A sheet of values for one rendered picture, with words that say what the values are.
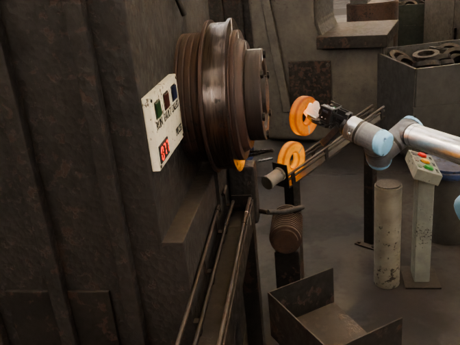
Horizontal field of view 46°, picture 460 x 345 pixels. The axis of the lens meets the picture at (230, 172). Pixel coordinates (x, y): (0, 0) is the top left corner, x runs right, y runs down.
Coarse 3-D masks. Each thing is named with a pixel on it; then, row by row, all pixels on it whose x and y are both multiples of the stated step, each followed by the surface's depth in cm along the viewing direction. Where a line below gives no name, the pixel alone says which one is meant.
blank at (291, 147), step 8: (288, 144) 221; (296, 144) 224; (280, 152) 221; (288, 152) 220; (296, 152) 225; (304, 152) 229; (280, 160) 220; (288, 160) 221; (296, 160) 228; (304, 160) 230; (288, 168) 222; (296, 176) 228
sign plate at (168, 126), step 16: (176, 80) 146; (144, 96) 125; (160, 96) 131; (144, 112) 124; (176, 112) 145; (160, 128) 130; (176, 128) 145; (160, 144) 129; (176, 144) 144; (160, 160) 129
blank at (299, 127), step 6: (306, 96) 211; (294, 102) 209; (300, 102) 208; (306, 102) 210; (312, 102) 213; (294, 108) 208; (300, 108) 208; (306, 108) 211; (294, 114) 207; (300, 114) 209; (294, 120) 208; (300, 120) 210; (306, 120) 216; (294, 126) 209; (300, 126) 210; (306, 126) 213; (312, 126) 216; (294, 132) 212; (300, 132) 211; (306, 132) 214
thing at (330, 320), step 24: (288, 288) 140; (312, 288) 144; (288, 312) 129; (312, 312) 146; (336, 312) 146; (288, 336) 133; (312, 336) 121; (336, 336) 138; (360, 336) 119; (384, 336) 122
